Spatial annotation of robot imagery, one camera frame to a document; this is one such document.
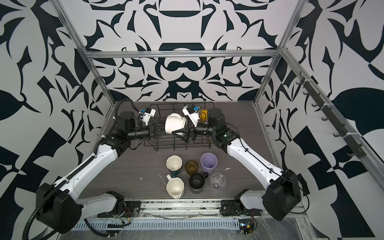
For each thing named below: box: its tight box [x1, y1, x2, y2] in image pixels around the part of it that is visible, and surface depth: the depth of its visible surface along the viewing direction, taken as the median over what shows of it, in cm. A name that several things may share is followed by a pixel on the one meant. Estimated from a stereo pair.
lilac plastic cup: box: [200, 152, 218, 175], surface depth 81 cm
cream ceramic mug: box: [166, 174, 185, 200], surface depth 76 cm
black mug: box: [189, 172, 209, 194], surface depth 79 cm
